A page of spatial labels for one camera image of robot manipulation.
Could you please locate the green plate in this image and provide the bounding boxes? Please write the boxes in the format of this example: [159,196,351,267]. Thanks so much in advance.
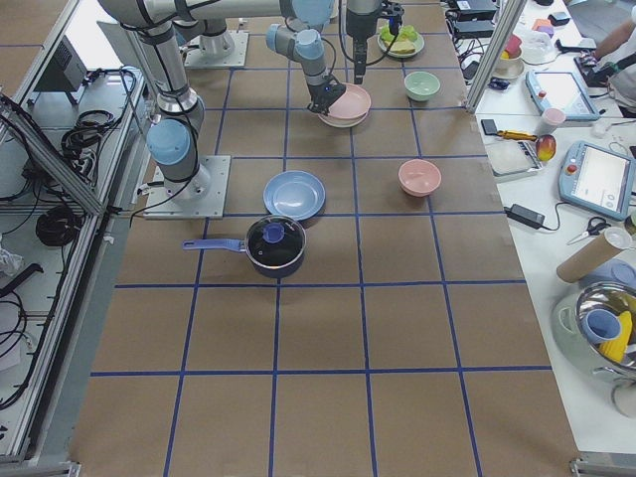
[377,34,424,59]

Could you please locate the pink plate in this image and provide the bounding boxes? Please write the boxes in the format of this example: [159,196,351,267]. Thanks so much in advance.
[328,83,372,119]

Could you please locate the blue plate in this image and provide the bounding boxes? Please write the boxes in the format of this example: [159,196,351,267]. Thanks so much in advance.
[262,170,326,221]

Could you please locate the green bowl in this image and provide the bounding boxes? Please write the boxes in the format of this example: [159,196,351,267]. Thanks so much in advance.
[403,71,441,101]

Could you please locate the white bowl with fruit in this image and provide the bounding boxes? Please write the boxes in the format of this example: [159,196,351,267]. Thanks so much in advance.
[494,35,524,79]

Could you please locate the cream white plate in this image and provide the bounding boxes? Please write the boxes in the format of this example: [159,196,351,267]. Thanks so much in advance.
[317,113,368,128]

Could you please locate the green lettuce leaf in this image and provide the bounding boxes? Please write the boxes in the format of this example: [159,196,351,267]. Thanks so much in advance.
[380,24,418,45]

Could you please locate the aluminium frame post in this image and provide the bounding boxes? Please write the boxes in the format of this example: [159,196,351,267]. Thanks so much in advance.
[465,0,526,113]

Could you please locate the dark blue pot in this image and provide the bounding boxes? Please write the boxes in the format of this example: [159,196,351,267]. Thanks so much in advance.
[182,216,307,278]

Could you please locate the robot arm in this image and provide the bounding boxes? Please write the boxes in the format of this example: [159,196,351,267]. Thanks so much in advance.
[100,1,346,200]
[173,1,346,115]

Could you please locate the glass pot lid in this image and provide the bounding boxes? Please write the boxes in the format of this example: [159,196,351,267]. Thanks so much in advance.
[246,216,305,267]

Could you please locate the orange handled tool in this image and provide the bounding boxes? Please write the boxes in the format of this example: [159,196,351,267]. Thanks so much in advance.
[496,130,538,141]

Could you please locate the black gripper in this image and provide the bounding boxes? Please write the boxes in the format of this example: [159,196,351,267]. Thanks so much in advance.
[307,82,346,113]
[352,36,368,83]

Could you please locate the bread slice on plate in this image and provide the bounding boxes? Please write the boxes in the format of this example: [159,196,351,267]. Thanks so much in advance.
[386,40,416,56]

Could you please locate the black electronics box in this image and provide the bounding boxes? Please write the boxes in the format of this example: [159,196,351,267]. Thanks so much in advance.
[447,0,498,39]

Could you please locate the pink bowl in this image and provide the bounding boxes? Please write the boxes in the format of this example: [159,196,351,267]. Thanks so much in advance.
[397,159,442,197]

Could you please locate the cardboard tube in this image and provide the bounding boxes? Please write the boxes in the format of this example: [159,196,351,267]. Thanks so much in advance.
[556,227,633,283]

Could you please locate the black laptop charger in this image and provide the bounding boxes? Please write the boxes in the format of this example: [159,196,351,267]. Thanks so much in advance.
[504,204,545,230]

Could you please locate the scissors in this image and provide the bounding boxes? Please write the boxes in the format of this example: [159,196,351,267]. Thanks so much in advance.
[566,216,610,245]

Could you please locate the red yellow mango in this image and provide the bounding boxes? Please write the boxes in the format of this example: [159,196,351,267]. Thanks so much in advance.
[535,134,557,162]

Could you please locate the steel mixing bowl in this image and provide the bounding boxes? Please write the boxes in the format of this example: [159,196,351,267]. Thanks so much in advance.
[551,282,635,382]

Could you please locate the blue cup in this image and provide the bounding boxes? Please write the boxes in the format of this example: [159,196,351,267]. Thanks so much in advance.
[581,308,622,344]

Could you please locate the blue teach pendant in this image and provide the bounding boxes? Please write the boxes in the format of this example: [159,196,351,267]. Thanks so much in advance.
[557,141,635,221]
[525,71,600,122]

